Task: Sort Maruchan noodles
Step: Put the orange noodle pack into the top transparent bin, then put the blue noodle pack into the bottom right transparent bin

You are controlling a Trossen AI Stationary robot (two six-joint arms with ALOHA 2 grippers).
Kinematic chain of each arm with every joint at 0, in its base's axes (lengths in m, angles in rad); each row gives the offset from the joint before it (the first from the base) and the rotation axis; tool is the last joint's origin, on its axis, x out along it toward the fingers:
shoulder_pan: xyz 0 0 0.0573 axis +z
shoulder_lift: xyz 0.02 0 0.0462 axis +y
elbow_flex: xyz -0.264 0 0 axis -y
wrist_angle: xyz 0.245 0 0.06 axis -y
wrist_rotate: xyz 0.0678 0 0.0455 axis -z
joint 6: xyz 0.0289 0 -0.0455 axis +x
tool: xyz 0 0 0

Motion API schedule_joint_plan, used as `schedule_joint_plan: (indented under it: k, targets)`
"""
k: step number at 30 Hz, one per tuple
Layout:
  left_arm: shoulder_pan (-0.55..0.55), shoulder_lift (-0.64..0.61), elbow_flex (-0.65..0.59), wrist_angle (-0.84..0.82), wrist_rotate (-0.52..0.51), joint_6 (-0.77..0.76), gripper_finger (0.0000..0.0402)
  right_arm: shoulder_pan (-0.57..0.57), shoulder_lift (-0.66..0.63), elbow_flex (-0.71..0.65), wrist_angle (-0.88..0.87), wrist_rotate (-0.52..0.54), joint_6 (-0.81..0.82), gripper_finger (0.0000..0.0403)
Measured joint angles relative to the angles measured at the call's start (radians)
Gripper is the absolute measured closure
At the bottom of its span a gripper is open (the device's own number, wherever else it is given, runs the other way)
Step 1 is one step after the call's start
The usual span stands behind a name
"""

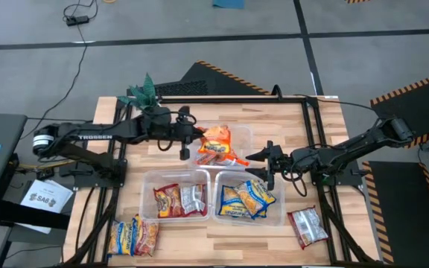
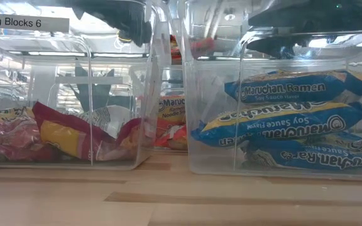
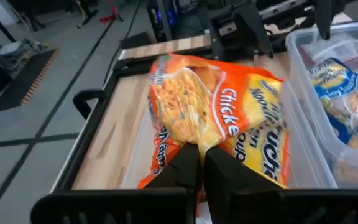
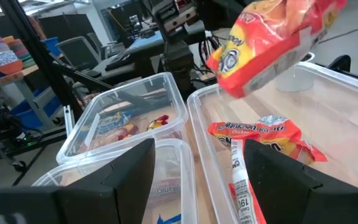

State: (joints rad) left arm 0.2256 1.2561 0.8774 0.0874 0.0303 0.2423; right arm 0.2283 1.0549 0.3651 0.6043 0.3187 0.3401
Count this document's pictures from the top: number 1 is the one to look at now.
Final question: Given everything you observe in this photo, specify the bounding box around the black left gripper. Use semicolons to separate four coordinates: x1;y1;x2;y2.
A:
169;106;206;162

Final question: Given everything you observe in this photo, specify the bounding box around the black aluminium frame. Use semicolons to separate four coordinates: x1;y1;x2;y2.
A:
65;95;381;267

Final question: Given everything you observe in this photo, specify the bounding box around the blue Maruchan noodle pack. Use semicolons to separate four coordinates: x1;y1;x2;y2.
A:
108;221;138;257
235;179;277;217
217;185;267;220

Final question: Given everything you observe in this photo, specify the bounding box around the clear plastic container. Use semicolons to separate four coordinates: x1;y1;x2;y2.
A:
211;170;287;228
188;122;255;170
139;167;212;224

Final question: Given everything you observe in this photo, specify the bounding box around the black power adapter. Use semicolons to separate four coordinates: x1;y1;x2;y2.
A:
65;15;91;27

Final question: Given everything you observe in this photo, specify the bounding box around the green plant in white pot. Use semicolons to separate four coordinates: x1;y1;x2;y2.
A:
117;73;163;112

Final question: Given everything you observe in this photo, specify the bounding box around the dark grey desk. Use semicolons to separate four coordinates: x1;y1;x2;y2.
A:
0;112;28;224

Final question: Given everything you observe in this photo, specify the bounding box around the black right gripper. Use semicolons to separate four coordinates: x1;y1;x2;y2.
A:
244;140;295;192

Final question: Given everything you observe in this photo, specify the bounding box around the red Maruchan noodle pack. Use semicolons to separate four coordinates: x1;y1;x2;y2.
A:
179;184;209;217
287;206;329;250
153;182;185;219
134;215;160;257

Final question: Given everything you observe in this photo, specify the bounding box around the teal floor mat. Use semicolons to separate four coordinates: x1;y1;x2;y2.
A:
212;0;246;10

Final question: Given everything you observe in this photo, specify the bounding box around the white printed paper sheet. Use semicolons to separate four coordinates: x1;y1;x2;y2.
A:
19;179;74;215

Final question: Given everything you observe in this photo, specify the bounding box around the orange Maruchan noodle pack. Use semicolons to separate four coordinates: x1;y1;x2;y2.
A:
194;151;251;168
197;124;234;156

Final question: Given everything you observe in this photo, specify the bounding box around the yellow cable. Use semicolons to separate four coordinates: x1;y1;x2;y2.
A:
19;158;76;170

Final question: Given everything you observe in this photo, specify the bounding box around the black floor cable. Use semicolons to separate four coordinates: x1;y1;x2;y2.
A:
19;0;99;141

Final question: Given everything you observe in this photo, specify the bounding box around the small black power box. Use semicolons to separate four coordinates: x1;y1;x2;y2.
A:
35;167;55;180

